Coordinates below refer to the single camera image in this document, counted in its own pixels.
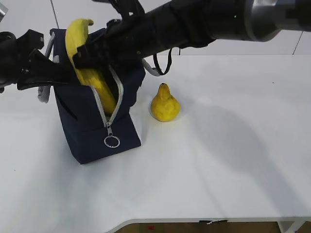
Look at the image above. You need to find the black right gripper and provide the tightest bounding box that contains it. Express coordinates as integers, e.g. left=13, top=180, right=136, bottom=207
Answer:
left=72, top=9, right=170, bottom=69

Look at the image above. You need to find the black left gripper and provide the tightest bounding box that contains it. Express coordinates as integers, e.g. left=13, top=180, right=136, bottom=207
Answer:
left=0, top=29, right=78, bottom=93

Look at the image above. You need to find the yellow banana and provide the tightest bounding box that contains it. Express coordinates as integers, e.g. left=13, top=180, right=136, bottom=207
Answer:
left=65, top=18, right=117, bottom=114

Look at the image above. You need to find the navy blue lunch bag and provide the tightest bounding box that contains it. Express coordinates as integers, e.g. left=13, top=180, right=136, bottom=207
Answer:
left=36, top=28, right=161, bottom=166

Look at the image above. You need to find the yellow pear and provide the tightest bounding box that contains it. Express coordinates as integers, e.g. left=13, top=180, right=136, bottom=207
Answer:
left=151, top=83, right=180, bottom=122

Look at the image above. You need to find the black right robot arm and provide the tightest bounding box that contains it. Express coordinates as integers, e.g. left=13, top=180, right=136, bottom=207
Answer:
left=73, top=0, right=311, bottom=68

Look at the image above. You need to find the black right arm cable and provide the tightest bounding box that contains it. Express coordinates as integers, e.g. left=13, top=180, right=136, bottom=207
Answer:
left=153, top=47, right=182, bottom=76

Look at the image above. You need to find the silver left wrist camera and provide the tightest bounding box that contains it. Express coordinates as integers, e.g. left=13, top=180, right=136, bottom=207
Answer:
left=0, top=3, right=8, bottom=21

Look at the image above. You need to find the white table leg frame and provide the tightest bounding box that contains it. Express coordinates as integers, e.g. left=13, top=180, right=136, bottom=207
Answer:
left=277, top=220, right=311, bottom=233

